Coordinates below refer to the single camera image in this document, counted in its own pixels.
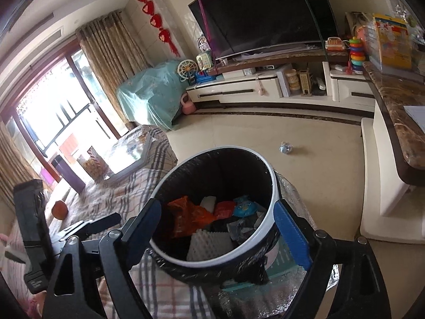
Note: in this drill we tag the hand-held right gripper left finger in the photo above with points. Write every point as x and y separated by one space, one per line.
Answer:
142 232

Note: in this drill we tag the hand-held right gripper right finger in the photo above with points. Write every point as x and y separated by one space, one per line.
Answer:
292 236

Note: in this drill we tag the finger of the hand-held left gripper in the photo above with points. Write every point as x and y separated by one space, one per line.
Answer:
99 222

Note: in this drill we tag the orange snack wrapper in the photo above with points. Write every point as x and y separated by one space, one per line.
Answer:
189 217

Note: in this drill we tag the dark grey packet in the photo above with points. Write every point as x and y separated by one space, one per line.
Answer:
242 227

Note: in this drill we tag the blue round packet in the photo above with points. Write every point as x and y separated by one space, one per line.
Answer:
246 207

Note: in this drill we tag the white foam block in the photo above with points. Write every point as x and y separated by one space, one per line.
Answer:
208 203

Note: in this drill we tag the silver wrapper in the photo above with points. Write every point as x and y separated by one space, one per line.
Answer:
286 147

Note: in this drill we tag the white bin with black bag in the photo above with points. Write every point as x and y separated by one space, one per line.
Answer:
229 172

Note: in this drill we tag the red apple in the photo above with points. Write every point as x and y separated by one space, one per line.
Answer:
60 210

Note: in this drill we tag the clear plastic bag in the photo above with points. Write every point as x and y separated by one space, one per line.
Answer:
298 285

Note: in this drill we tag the purple thermos bottle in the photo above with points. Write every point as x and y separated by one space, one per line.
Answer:
71 176

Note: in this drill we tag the clear cookie jar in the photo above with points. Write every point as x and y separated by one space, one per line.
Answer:
94 166

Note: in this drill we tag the beige patterned curtain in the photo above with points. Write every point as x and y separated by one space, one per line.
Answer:
13 159
109 56

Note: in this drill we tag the plaid tablecloth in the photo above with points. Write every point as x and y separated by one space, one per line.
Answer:
156 159

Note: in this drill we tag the red-framed balcony door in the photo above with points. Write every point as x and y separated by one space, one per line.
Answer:
59 106

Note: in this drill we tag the pink toy kettle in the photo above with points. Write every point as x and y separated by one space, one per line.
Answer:
188 105

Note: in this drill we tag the teal covered armchair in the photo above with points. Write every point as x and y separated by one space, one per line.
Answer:
149 96

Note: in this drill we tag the pink hanging spoon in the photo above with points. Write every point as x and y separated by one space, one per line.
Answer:
259 86

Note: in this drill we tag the white television cabinet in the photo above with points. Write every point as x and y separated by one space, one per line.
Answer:
232 93

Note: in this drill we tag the yellow grid toy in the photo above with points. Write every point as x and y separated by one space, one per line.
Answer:
305 81

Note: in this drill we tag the cream round stacked container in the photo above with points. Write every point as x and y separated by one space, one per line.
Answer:
291 79

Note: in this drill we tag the marble-topped white cabinet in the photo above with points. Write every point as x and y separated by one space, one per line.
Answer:
395 106

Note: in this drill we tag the blue plastic toy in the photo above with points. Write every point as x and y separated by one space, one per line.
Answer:
205 78

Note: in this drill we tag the toy ferris wheel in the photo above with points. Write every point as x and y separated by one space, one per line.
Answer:
186 70

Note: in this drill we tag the white paper sheet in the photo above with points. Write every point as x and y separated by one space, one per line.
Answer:
416 116

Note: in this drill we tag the green toy telephone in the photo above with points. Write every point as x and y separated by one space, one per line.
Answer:
204 62

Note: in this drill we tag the orange toy cash register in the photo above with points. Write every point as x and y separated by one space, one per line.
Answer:
334 44

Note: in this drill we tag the arched pink white toy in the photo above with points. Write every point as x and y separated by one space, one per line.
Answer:
204 46

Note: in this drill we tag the red hanging heart decoration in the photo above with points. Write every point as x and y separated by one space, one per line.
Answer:
156 20

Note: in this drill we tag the colourful toy box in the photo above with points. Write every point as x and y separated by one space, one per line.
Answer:
391 43

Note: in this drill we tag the black flat television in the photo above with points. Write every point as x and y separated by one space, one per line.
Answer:
265 13

